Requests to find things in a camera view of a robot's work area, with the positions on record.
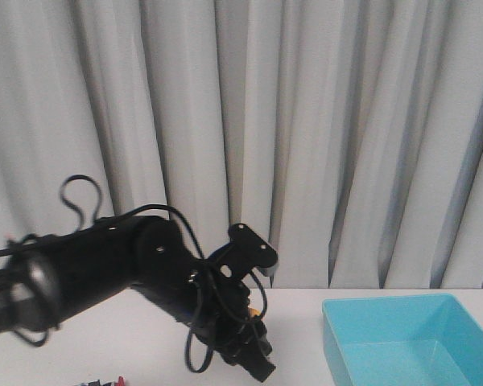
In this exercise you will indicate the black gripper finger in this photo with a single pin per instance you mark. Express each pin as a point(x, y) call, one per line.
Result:
point(254, 351)

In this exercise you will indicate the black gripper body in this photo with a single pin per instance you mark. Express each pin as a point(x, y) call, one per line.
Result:
point(211, 341)

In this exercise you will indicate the yellow push button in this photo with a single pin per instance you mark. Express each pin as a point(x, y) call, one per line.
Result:
point(253, 313)

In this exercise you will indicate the red push button switch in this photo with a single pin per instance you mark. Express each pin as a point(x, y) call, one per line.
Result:
point(118, 381)

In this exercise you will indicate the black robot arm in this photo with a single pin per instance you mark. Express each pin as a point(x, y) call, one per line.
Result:
point(50, 279)

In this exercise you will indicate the light blue plastic box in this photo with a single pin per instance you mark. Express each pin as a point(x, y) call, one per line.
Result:
point(428, 339)

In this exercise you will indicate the grey pleated curtain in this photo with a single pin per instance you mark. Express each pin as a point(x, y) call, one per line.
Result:
point(347, 133)

